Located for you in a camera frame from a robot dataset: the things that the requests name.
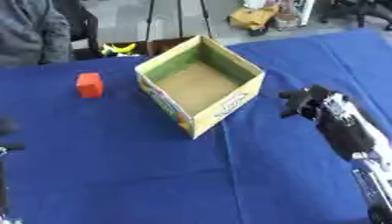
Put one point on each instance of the orange block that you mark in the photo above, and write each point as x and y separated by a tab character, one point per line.
90	85

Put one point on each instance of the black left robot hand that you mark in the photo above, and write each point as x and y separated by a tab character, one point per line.
7	129

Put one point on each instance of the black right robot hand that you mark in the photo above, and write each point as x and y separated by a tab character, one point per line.
337	122

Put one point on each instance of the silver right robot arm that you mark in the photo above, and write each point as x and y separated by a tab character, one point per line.
376	186

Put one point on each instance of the black tripod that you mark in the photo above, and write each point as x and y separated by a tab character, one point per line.
177	18

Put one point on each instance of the person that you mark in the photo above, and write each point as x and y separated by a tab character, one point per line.
31	30

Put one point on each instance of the tan cardboard box green inside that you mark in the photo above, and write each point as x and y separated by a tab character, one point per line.
200	84

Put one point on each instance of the yellow toy banana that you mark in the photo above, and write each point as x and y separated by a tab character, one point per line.
122	48

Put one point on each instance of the black chair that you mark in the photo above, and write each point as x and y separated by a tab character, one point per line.
80	20

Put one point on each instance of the brown box of toys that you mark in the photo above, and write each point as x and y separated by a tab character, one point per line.
133	48

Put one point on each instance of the yellow bag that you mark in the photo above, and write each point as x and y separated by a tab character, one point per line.
253	17

